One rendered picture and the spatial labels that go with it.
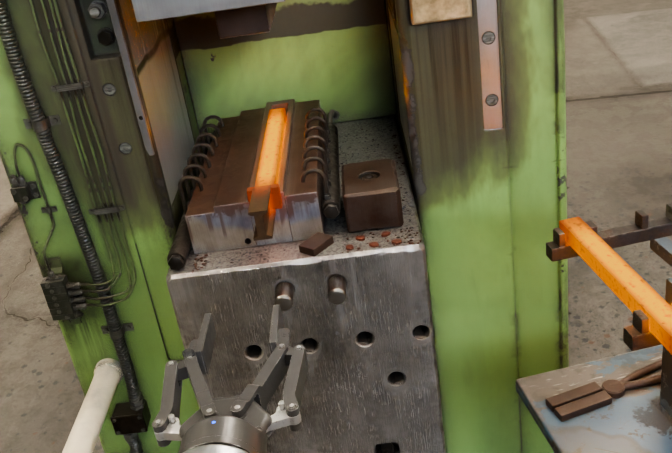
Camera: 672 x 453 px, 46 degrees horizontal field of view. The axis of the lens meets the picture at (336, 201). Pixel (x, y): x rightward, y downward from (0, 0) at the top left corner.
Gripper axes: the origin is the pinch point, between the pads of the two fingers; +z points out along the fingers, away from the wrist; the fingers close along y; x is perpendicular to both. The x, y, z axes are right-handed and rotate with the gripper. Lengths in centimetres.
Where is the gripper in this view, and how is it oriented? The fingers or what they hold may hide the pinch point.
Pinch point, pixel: (242, 335)
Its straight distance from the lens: 86.4
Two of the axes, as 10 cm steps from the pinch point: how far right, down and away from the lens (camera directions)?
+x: -1.4, -8.9, -4.4
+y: 9.9, -1.3, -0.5
